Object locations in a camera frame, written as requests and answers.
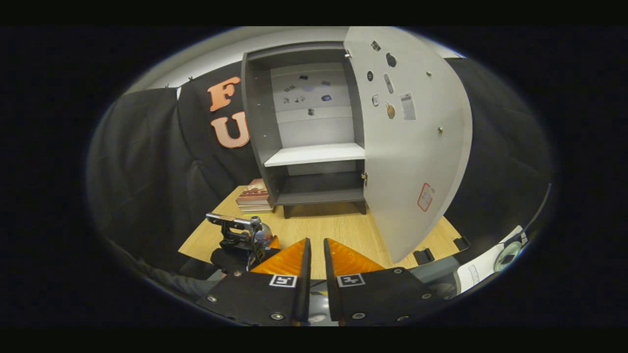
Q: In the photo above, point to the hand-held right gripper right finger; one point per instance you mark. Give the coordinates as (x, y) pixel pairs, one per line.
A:
(332, 294)

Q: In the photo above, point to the black backdrop cloth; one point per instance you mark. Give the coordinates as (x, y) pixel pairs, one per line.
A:
(147, 162)

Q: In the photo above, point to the grey paperback book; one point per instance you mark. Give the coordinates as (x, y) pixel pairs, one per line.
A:
(255, 208)

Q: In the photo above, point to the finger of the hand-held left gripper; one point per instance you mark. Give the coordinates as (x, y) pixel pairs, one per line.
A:
(274, 243)

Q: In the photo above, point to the black table clamp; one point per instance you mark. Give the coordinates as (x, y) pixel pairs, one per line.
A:
(424, 256)
(461, 243)

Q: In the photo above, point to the light grey cabinet door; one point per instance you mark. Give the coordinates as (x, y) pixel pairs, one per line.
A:
(412, 162)

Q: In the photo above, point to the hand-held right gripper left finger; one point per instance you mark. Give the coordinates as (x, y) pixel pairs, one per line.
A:
(304, 289)

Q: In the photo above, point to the white cabinet shelf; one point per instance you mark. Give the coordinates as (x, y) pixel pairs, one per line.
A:
(314, 154)

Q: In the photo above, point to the round tape roll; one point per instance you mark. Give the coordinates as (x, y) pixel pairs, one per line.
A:
(499, 264)

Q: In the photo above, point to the brown cover book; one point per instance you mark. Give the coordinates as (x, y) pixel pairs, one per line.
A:
(252, 192)

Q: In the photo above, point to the grey cabinet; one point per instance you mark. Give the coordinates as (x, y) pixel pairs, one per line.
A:
(255, 122)

